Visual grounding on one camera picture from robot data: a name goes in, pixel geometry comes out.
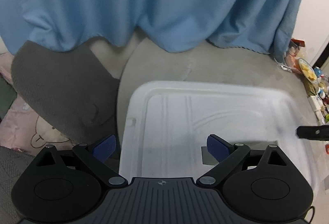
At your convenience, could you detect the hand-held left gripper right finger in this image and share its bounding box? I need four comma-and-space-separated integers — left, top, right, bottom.
197, 134, 297, 186

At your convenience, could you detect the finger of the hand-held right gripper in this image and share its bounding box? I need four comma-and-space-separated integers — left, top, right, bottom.
296, 125, 329, 141

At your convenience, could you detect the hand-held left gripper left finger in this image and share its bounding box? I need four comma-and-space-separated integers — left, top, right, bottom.
35, 134, 129, 186

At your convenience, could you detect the white plastic bin lid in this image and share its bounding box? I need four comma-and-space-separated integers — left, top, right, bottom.
119, 80, 322, 204

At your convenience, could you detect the white cardboard box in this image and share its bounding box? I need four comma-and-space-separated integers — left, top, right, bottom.
308, 95, 325, 121

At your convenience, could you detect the plate with food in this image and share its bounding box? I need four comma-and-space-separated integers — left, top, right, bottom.
298, 58, 318, 82

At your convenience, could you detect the pink printed blanket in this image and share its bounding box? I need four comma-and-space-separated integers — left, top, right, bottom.
0, 39, 75, 155

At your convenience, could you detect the grey woven cloth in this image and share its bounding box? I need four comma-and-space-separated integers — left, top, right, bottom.
0, 146, 35, 224

